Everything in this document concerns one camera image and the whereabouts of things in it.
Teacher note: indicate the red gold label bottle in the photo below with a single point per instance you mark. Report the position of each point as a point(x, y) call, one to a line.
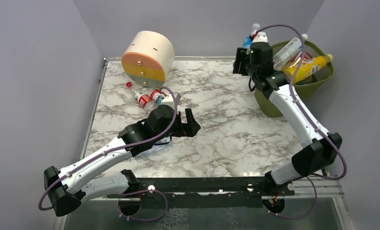
point(295, 60)

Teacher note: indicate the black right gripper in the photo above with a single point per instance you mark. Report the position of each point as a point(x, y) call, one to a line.
point(240, 63)

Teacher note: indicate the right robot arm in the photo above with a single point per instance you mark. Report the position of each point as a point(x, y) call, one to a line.
point(319, 146)

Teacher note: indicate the clear bottle blue label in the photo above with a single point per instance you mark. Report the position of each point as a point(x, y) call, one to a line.
point(249, 39)

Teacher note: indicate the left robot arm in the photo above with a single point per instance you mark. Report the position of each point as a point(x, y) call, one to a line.
point(68, 187)

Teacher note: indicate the yellow juice bottle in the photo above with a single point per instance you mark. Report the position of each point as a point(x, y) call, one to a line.
point(307, 68)

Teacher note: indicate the red label bottle red cap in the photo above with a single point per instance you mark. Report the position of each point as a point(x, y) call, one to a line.
point(157, 96)

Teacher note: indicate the clear bottle pale blue cap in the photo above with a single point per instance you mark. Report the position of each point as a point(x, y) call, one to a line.
point(157, 147)

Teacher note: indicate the round cream drawer cabinet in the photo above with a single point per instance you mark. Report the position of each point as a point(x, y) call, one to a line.
point(148, 59)

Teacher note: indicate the white blue label tea bottle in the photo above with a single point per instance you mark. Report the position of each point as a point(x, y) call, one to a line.
point(290, 50)

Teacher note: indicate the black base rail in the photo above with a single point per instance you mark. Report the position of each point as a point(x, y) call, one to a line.
point(201, 192)

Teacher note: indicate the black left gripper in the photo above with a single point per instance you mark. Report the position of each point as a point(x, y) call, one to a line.
point(184, 126)

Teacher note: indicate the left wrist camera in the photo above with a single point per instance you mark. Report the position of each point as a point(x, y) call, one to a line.
point(169, 101)

